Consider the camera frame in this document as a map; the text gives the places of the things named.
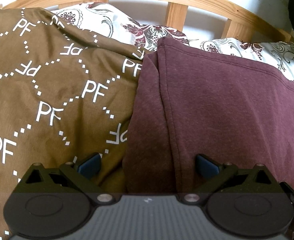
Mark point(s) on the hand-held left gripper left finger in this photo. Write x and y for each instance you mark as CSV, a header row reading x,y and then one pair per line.
x,y
90,165

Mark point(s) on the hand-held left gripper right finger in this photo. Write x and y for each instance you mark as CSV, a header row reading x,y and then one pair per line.
x,y
207,167

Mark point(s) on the maroon long-sleeve sweater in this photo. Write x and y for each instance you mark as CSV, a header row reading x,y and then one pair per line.
x,y
212,105

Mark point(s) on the brown printed blanket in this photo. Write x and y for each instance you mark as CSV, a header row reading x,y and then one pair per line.
x,y
49,85

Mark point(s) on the white floral pillow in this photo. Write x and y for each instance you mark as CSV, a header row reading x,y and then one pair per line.
x,y
117,22

